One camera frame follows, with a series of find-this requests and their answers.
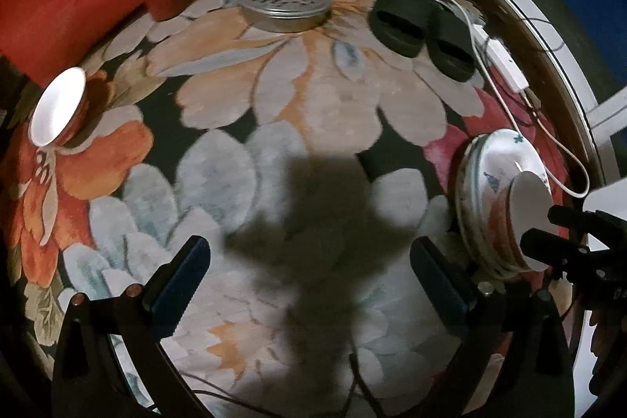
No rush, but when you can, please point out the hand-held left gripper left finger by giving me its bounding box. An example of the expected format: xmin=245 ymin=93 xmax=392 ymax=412
xmin=51 ymin=236 xmax=212 ymax=418

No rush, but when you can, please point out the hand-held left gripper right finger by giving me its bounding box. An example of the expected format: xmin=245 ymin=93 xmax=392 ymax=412
xmin=409 ymin=237 xmax=576 ymax=418

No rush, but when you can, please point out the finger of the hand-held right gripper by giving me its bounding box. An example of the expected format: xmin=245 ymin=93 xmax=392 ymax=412
xmin=519 ymin=227 xmax=594 ymax=273
xmin=547 ymin=204 xmax=627 ymax=237

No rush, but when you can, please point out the white plate striped rim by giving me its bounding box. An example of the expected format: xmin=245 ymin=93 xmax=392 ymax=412
xmin=454 ymin=139 xmax=480 ymax=255

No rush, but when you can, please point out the white bear print plate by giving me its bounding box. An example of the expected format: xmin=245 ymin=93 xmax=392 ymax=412
xmin=463 ymin=129 xmax=548 ymax=262

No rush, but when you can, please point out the white bowl red exterior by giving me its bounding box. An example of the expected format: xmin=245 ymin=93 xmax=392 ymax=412
xmin=27 ymin=67 xmax=93 ymax=149

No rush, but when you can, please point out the white power strip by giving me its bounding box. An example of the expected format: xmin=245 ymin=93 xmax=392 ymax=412
xmin=473 ymin=26 xmax=531 ymax=90

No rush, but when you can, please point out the floral rug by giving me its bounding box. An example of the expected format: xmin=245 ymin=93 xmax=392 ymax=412
xmin=0 ymin=0 xmax=593 ymax=418

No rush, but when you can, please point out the black slipper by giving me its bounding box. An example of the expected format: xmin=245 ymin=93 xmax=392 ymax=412
xmin=368 ymin=0 xmax=442 ymax=59
xmin=427 ymin=4 xmax=478 ymax=83

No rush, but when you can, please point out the white cable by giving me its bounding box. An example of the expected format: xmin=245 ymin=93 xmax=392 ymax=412
xmin=230 ymin=0 xmax=591 ymax=198

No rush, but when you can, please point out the thin black cable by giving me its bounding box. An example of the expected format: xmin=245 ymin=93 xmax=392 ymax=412
xmin=519 ymin=17 xmax=591 ymax=130

